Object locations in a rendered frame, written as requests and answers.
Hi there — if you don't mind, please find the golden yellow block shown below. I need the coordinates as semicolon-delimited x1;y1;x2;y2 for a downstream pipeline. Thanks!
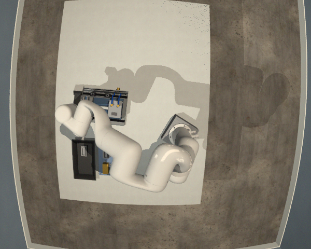
103;162;109;174

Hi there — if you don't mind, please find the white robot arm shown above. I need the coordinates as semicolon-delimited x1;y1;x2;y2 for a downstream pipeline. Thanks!
55;85;199;192

